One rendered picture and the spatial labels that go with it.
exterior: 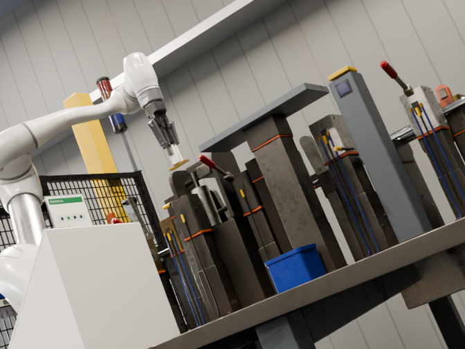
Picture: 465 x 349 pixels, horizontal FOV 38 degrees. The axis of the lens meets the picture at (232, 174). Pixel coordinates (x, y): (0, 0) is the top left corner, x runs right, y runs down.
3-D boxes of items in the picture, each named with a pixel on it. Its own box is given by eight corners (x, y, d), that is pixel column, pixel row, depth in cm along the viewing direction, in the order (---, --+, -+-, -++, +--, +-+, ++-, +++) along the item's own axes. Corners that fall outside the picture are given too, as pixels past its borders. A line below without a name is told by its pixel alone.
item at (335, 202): (371, 260, 193) (331, 168, 199) (367, 262, 190) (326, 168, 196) (359, 265, 195) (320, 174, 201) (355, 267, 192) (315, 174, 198)
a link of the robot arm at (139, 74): (164, 81, 245) (156, 97, 256) (148, 44, 248) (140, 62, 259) (137, 88, 240) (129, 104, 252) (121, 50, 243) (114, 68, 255)
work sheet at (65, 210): (106, 257, 293) (83, 192, 299) (66, 265, 274) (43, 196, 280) (102, 260, 294) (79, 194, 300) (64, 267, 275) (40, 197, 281)
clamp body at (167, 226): (227, 321, 215) (186, 213, 223) (207, 329, 206) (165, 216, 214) (212, 327, 218) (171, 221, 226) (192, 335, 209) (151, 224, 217)
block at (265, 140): (351, 268, 176) (285, 115, 185) (338, 273, 169) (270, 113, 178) (319, 281, 181) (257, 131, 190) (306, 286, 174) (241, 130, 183)
